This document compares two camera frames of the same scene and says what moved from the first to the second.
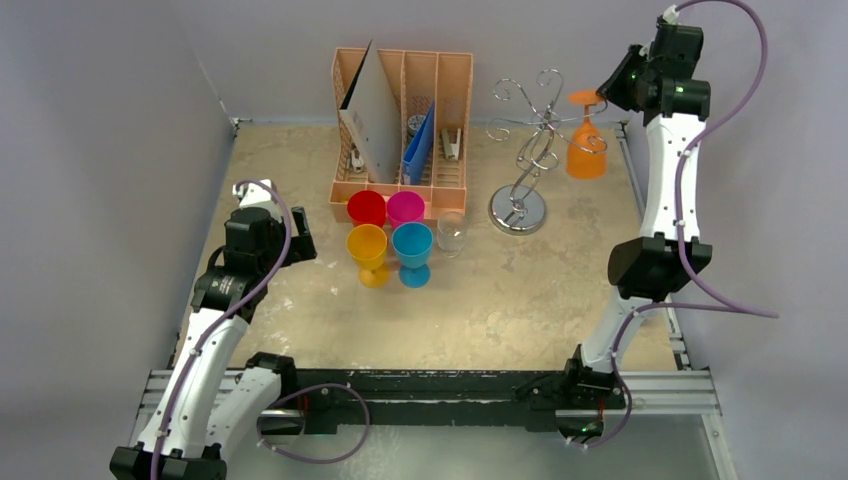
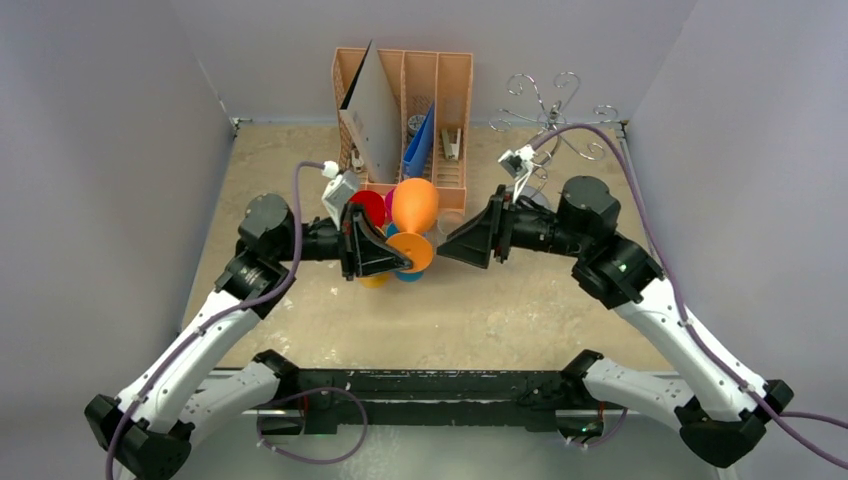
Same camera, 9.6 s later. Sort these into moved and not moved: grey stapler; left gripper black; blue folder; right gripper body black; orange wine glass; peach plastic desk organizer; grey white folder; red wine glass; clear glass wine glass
Moved: orange wine glass; left gripper black; right gripper body black
Not moved: grey stapler; clear glass wine glass; blue folder; peach plastic desk organizer; grey white folder; red wine glass
